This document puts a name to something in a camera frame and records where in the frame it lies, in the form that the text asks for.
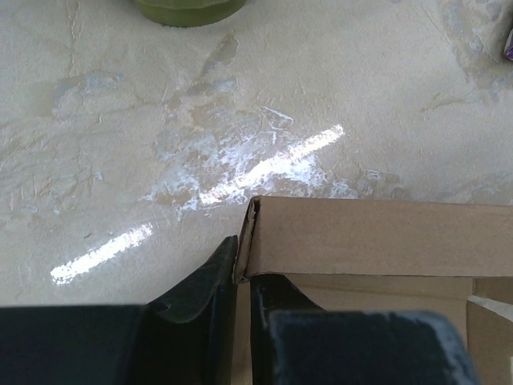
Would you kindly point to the olive green plastic bin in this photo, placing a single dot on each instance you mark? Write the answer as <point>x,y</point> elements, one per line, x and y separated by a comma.
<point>187,14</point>

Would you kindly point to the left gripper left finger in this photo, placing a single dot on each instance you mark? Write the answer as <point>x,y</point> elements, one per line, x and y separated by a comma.
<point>185,336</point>

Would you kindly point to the purple candy bar wrapper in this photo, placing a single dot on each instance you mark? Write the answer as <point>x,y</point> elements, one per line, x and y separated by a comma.
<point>508,49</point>

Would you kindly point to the brown cardboard paper box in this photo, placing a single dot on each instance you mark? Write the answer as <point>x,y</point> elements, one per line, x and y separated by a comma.
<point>344,254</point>

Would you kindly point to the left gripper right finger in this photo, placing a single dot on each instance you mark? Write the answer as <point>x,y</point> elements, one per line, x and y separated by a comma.
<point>295,341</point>

